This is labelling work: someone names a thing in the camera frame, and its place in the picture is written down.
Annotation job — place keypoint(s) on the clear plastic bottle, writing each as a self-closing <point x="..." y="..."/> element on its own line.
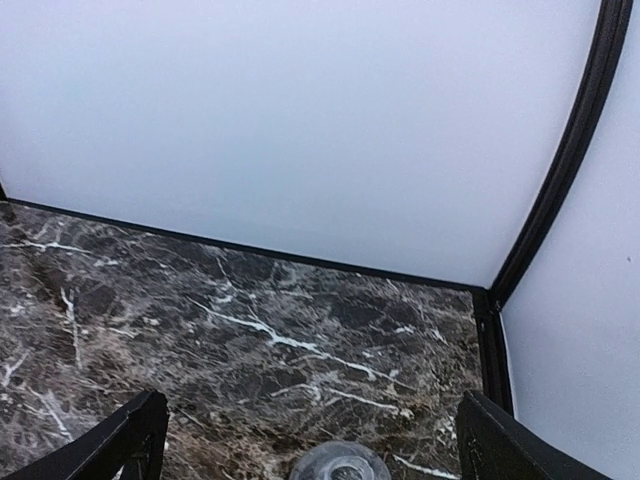
<point x="340" y="460"/>

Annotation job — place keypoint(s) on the black right corner frame post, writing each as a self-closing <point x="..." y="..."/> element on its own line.
<point x="599" y="72"/>

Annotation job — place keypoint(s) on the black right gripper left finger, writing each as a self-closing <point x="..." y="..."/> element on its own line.
<point x="129" y="443"/>

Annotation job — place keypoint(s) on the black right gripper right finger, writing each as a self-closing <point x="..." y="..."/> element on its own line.
<point x="493" y="445"/>

